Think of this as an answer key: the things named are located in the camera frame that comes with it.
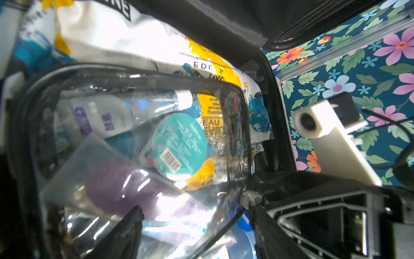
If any white yellow teal printed garment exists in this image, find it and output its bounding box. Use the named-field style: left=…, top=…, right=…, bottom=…
left=1, top=1, right=273, bottom=153

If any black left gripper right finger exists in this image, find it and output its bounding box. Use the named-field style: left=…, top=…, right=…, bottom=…
left=249, top=205, right=308, bottom=259

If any blue hard-shell suitcase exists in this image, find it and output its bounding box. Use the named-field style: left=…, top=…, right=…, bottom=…
left=0, top=0, right=386, bottom=259

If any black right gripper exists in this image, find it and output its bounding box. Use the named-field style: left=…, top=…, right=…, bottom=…
left=253, top=172, right=414, bottom=259

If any clear black-trimmed toiletry pouch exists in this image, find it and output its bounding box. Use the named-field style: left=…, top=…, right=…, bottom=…
left=7, top=64, right=252, bottom=259

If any clear container blue lid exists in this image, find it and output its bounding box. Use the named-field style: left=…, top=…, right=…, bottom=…
left=198, top=212, right=257, bottom=259

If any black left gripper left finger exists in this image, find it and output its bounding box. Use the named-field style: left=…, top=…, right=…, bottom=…
left=86, top=206, right=144, bottom=259

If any aluminium cage frame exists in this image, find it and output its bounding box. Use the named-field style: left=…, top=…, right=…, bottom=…
left=278, top=9, right=414, bottom=82

